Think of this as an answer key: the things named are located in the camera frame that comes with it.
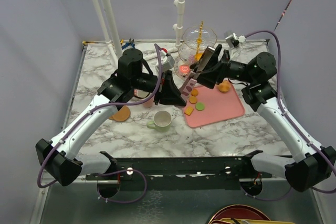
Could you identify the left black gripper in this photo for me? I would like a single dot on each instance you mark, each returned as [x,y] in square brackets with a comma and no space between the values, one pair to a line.
[168,92]

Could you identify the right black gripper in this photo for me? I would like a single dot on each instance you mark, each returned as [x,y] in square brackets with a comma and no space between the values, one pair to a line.
[215,71]

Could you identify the toy bread bun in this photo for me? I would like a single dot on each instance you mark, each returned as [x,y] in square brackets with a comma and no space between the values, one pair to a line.
[224,86]

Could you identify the toy orange egg tart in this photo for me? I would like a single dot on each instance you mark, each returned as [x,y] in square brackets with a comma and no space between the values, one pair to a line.
[198,56]

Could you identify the pink-handled metal tongs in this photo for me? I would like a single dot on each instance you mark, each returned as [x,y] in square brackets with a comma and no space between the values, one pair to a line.
[191,79]

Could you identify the toy pink swirl roll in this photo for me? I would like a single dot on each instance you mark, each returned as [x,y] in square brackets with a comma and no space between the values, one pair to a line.
[184,70]

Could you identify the pink serving tray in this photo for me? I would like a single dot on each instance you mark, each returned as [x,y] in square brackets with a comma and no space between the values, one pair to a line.
[218,107]

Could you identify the three-tier glass dessert stand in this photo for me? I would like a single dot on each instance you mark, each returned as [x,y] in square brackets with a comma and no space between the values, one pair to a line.
[195,40]

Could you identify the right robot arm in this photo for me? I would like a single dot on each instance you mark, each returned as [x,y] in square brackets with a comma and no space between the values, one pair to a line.
[266,101]

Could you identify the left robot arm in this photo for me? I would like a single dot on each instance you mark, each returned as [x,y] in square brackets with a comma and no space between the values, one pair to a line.
[132,73]

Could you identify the toy orange round cookie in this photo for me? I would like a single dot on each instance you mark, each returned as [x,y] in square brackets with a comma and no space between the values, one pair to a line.
[192,100]

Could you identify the pink mug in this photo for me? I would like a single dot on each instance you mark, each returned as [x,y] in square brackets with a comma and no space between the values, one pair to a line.
[143,95]

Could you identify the toy yellow cracker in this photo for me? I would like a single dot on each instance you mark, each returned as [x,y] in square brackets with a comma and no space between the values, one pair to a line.
[189,110]

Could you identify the toy brown chip cookie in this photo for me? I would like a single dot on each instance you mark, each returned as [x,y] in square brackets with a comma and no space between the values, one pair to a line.
[195,92]

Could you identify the green mug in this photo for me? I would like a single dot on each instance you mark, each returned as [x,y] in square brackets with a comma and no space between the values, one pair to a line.
[161,122]

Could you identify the toy green macaron lower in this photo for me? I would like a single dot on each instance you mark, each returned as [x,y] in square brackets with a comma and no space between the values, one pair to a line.
[200,106]

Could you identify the red round tray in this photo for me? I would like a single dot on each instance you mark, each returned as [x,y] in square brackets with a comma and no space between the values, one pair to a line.
[240,212]

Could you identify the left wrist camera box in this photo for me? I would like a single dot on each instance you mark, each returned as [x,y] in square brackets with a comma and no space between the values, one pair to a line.
[167,63]

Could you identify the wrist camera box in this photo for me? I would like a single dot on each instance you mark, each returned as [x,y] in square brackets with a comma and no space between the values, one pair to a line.
[167,63]
[233,40]

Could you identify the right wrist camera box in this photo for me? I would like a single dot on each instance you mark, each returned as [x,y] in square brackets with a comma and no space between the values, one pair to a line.
[233,40]

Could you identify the blue-handled pliers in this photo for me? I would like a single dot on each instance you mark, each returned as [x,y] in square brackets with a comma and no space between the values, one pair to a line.
[129,43]

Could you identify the aluminium rail base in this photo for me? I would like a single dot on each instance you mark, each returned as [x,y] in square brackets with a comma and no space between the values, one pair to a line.
[183,171]

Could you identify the white pvc pipe frame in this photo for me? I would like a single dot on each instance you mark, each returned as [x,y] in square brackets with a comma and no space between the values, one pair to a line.
[108,25]

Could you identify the yellow-handled tool at wall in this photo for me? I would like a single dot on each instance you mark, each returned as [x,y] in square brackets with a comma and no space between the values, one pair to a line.
[92,42]

